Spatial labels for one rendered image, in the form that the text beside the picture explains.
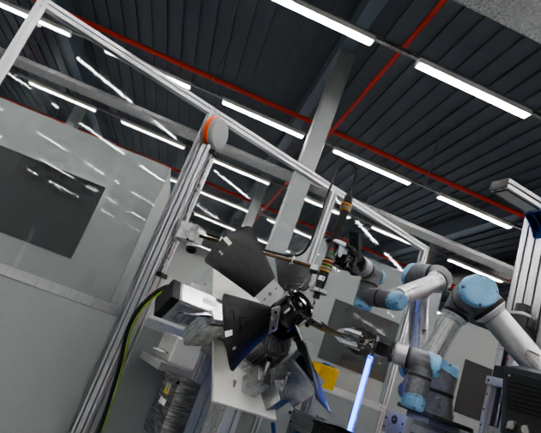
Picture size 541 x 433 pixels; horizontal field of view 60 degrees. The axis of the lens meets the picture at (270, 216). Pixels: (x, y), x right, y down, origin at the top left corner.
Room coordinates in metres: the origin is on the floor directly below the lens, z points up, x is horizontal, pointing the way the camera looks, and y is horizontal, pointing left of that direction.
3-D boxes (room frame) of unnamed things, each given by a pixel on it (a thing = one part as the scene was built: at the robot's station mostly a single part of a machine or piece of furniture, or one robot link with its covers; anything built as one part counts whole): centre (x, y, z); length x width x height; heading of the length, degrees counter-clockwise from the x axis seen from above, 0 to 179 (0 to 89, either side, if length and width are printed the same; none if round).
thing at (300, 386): (1.78, -0.29, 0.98); 0.20 x 0.16 x 0.20; 29
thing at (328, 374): (2.17, -0.44, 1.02); 0.16 x 0.10 x 0.11; 29
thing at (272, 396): (1.72, -0.23, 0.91); 0.12 x 0.08 x 0.12; 29
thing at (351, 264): (1.81, -0.36, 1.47); 0.12 x 0.08 x 0.09; 129
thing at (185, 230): (2.01, 0.30, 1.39); 0.10 x 0.07 x 0.08; 64
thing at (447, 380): (2.08, -0.95, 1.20); 0.13 x 0.12 x 0.14; 35
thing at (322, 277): (1.73, -0.26, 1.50); 0.04 x 0.04 x 0.46
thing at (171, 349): (2.15, 0.18, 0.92); 0.17 x 0.16 x 0.11; 29
